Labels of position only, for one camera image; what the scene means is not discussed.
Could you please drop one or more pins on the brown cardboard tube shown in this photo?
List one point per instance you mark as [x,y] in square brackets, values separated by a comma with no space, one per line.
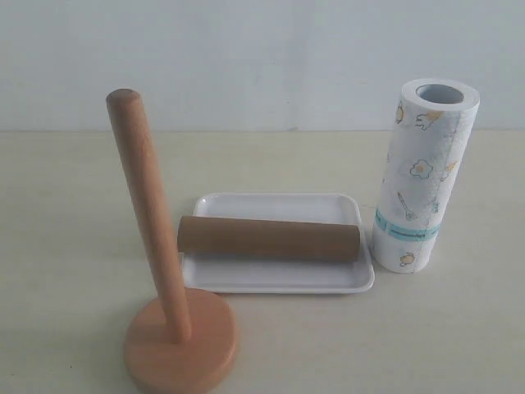
[268,239]

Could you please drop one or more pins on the printed white paper towel roll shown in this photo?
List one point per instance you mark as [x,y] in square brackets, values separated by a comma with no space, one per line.
[433,121]

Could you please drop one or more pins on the wooden paper towel holder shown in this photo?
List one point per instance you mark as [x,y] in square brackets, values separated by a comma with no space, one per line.
[185,340]

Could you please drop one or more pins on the white rectangular plastic tray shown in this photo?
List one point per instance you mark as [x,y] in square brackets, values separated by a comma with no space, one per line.
[280,276]

